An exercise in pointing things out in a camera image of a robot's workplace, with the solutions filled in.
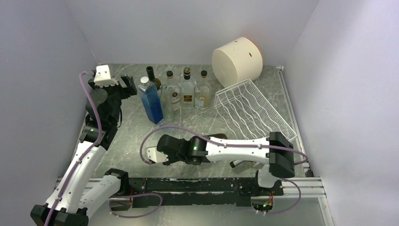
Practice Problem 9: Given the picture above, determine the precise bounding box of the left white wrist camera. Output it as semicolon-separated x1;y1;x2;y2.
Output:
94;65;119;87

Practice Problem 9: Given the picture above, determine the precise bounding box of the clear flask bottle black cap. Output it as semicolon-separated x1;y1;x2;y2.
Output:
194;70;211;109

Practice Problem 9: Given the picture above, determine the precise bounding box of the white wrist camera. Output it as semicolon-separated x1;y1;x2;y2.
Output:
145;146;168;163
94;65;119;87

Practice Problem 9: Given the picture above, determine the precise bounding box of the red wine bottle gold cap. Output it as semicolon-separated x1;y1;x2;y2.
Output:
208;133;228;139

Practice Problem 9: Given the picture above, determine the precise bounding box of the dark bottle black cap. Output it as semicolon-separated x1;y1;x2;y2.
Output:
180;67;195;109

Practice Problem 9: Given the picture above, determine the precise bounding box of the white wire wine rack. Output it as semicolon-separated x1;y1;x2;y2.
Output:
214;79;297;142

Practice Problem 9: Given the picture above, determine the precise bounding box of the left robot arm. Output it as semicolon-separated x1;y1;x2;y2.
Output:
30;71;137;226

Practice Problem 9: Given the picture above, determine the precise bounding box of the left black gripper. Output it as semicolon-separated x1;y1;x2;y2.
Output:
89;73;137;123

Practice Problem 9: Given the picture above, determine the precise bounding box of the cream cylindrical container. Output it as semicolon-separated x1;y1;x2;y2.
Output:
212;37;263;88

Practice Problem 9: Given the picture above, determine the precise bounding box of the blue plastic tray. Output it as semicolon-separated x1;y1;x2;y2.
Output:
137;77;163;124

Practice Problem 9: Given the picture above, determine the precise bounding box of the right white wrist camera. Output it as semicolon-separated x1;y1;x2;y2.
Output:
145;146;168;163

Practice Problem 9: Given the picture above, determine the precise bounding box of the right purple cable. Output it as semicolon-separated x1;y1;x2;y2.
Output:
139;126;309;216

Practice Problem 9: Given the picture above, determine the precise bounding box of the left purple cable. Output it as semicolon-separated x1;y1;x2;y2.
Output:
43;72;104;226

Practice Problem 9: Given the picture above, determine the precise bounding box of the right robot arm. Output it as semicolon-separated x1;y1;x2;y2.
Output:
146;132;295;195

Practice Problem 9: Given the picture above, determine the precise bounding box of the green wine bottle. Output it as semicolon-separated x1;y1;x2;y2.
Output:
146;66;161;91

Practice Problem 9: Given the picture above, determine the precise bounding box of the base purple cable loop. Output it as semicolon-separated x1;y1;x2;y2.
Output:
108;193;163;219

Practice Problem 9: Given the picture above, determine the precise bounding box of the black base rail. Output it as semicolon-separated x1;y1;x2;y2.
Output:
110;177;283;211

